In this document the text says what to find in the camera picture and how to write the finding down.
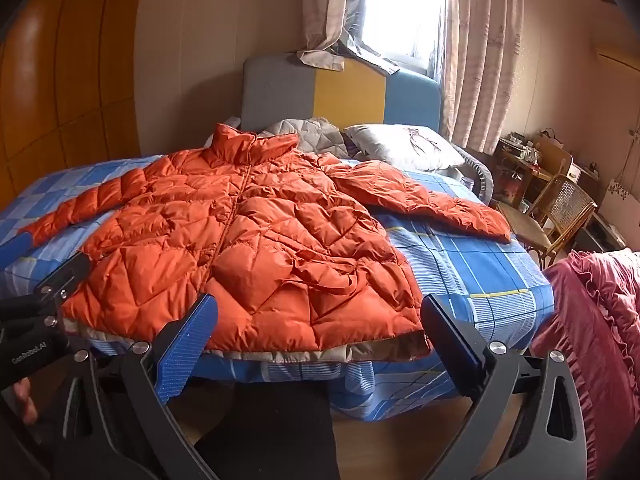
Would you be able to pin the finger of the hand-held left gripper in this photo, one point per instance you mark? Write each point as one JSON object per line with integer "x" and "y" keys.
{"x": 65, "y": 275}
{"x": 17, "y": 247}

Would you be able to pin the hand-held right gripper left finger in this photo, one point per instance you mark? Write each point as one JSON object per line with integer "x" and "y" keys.
{"x": 185, "y": 347}

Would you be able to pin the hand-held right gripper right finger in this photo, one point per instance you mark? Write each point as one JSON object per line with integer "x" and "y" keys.
{"x": 452, "y": 347}

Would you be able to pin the orange puffer jacket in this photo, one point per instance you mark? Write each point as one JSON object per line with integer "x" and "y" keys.
{"x": 250, "y": 240}

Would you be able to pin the person's left hand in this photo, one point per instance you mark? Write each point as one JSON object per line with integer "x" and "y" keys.
{"x": 25, "y": 402}

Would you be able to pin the bed with blue plaid sheet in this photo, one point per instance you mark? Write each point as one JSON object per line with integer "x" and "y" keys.
{"x": 465, "y": 270}

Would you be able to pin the pink ruffled blanket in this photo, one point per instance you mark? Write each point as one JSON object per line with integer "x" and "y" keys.
{"x": 590, "y": 320}

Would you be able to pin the orange wooden wardrobe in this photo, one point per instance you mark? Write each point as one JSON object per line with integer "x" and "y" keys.
{"x": 75, "y": 85}

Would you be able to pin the grey padded bed bumper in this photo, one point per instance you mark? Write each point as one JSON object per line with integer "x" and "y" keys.
{"x": 480, "y": 175}

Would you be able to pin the wooden rattan chair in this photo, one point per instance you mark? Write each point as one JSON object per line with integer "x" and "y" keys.
{"x": 565, "y": 205}

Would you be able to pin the dark low table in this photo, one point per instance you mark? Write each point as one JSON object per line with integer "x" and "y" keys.
{"x": 600, "y": 232}

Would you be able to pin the white printed pillow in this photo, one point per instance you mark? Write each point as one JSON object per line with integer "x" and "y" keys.
{"x": 400, "y": 145}

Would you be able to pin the cluttered wooden desk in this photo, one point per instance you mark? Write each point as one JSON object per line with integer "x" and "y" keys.
{"x": 550, "y": 155}

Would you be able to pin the white cabinet with floral sticker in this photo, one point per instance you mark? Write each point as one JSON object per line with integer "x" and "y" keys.
{"x": 622, "y": 200}

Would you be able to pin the grey quilted blanket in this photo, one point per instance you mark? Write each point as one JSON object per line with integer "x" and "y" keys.
{"x": 320, "y": 135}

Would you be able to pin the grey yellow blue headboard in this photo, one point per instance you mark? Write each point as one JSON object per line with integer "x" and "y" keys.
{"x": 345, "y": 95}

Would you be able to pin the long beige patterned curtain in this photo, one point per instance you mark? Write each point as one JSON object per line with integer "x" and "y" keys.
{"x": 480, "y": 60}

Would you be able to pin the grey patterned cloth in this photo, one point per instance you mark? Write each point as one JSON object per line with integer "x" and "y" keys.
{"x": 372, "y": 60}

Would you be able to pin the bright window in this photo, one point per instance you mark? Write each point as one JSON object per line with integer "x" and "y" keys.
{"x": 400, "y": 10}

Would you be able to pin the short beige patterned curtain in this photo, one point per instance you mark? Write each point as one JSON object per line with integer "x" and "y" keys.
{"x": 325, "y": 0}

